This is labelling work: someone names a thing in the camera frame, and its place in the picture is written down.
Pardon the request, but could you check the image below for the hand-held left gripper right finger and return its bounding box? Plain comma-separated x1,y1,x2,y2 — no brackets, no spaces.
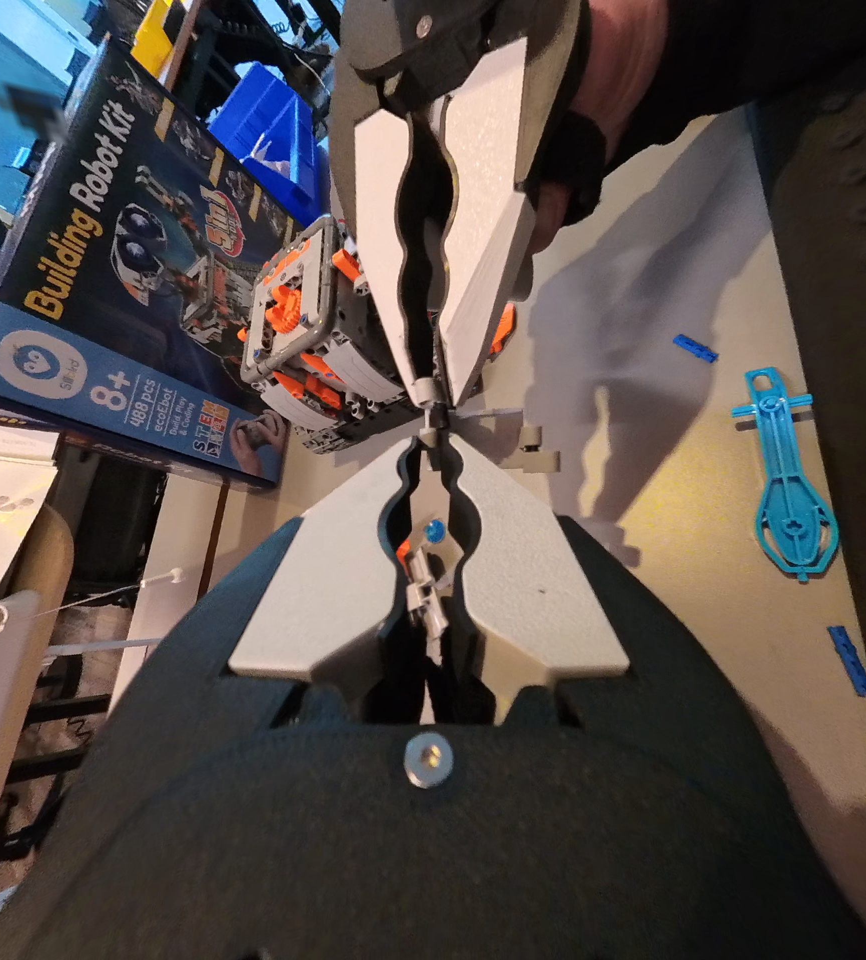
430,438,632,699

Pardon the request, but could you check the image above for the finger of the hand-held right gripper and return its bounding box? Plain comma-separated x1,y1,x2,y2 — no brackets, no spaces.
352,102,437,400
430,36,539,406

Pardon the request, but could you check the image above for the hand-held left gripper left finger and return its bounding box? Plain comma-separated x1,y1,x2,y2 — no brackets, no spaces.
228,438,419,699

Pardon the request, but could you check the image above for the grey axle connector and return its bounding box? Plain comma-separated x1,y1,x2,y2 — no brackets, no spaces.
412,375,527,448

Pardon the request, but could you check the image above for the person's right hand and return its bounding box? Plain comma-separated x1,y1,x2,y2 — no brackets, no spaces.
531,0,674,259

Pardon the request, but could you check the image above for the small grey orange brick assembly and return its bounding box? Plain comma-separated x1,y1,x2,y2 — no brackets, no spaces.
399,540,456,669

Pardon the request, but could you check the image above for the blue storage bin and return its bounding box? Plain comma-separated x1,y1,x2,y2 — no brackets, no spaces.
205,60,336,226

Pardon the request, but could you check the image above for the large grey tracked brick vehicle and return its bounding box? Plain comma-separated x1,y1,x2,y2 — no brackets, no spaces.
238,215,411,451

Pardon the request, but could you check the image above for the light blue paddle piece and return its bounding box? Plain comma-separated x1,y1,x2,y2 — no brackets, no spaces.
730,366,842,583

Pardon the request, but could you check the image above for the yellow storage bin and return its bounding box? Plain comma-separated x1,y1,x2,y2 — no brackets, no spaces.
130,0,194,76

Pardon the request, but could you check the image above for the blue cardboard box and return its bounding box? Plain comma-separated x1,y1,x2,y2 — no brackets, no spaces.
0,38,329,489

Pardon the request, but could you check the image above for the black dimpled foam mat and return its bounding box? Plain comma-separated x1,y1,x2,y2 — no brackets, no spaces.
748,60,866,796

